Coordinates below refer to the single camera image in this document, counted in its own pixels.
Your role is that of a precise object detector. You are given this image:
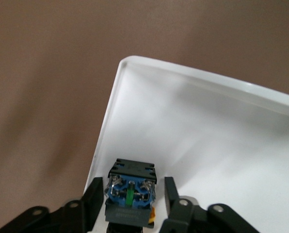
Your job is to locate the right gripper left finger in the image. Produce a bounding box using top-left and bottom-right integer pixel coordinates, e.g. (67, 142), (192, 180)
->
(0, 177), (104, 233)

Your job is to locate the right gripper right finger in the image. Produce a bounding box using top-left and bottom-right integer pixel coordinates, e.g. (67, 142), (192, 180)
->
(159, 177), (247, 233)

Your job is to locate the yellow push button switch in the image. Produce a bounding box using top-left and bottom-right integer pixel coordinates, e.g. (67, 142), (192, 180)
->
(103, 158), (158, 233)

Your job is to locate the white plastic tray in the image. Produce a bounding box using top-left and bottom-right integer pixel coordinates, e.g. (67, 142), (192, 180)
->
(82, 55), (289, 233)

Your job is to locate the brown table cover sheet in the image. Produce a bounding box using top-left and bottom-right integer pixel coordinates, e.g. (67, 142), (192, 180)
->
(0, 0), (289, 233)

